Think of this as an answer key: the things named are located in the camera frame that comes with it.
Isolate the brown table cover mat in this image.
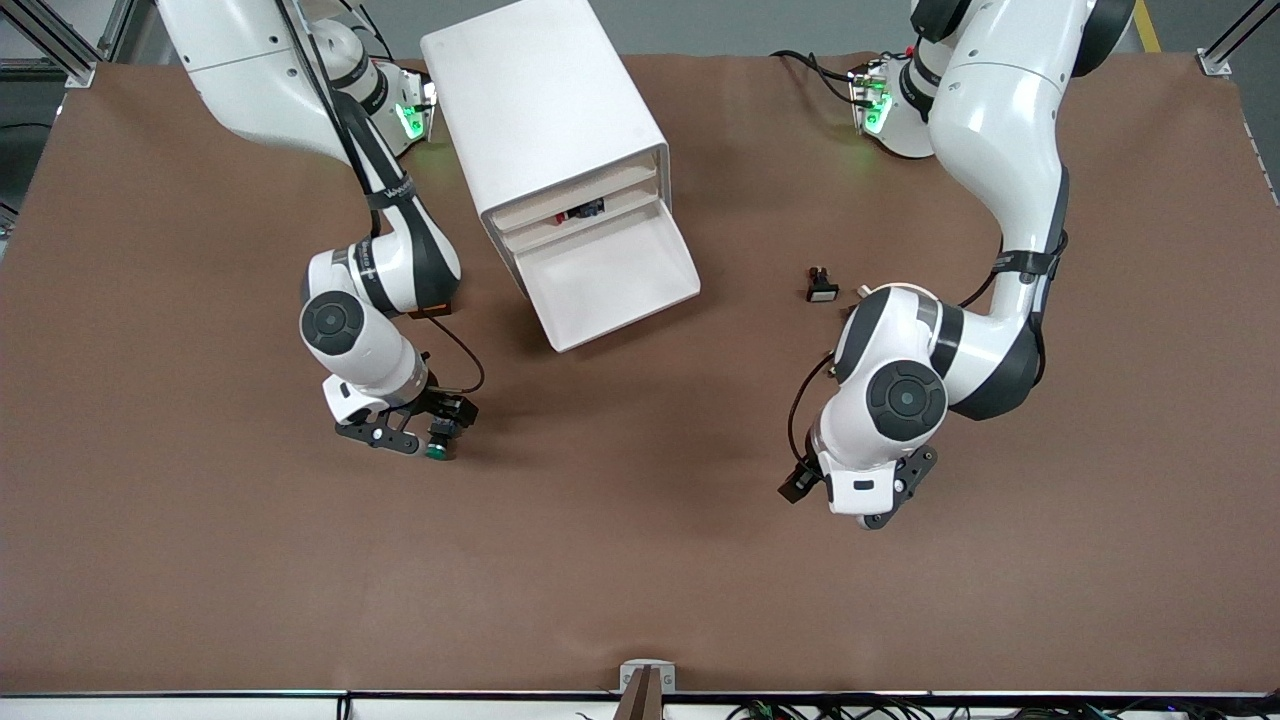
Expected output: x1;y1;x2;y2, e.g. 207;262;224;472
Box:
0;52;1280;694

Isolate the black cable bundle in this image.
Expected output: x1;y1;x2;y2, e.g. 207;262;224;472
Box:
575;695;1280;720

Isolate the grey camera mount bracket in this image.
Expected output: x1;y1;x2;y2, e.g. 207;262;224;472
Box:
619;659;677;720

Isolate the white table edge rail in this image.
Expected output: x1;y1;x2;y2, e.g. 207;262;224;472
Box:
0;690;1280;720

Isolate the black base cable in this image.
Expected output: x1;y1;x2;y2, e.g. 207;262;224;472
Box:
770;48;866;107

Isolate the aluminium frame profile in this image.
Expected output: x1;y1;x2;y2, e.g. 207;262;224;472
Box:
1200;0;1280;79
0;0;136;89

